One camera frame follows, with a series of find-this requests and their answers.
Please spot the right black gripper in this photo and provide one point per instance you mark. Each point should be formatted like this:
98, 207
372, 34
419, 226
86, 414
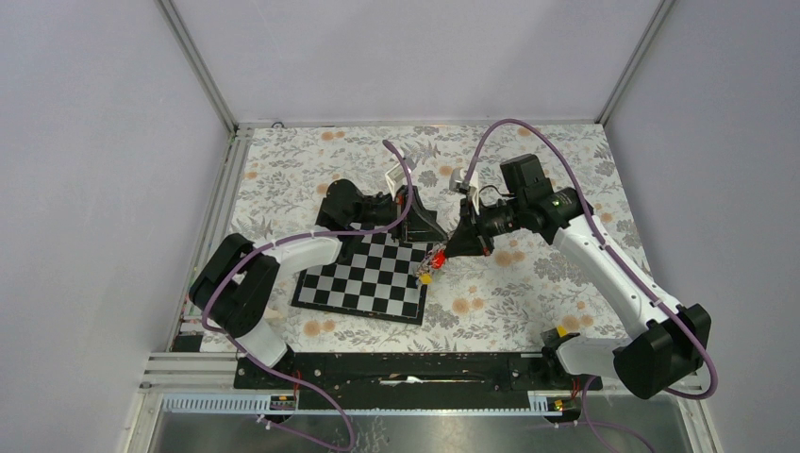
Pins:
467, 237

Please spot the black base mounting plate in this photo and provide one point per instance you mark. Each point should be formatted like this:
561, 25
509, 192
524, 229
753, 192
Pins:
468, 382

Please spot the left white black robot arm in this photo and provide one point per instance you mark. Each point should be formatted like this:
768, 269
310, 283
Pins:
234, 287

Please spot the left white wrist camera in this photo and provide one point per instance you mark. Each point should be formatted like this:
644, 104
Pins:
396, 176

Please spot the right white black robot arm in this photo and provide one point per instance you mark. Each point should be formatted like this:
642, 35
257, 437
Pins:
665, 340

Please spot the key organiser with rings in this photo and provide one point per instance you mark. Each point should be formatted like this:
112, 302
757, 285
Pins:
424, 273

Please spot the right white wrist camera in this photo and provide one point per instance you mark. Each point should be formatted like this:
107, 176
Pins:
458, 184

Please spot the black white chessboard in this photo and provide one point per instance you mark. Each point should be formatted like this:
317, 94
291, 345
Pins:
378, 281

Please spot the key with red tag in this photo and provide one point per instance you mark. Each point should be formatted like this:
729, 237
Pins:
438, 259

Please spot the floral patterned table mat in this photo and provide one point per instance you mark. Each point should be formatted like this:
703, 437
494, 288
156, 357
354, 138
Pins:
503, 302

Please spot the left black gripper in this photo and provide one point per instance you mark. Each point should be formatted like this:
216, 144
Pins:
419, 226

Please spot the small white yellow block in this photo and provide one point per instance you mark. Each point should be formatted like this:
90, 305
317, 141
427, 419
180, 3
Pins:
272, 316

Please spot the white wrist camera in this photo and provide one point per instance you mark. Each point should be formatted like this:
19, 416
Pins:
458, 184
396, 176

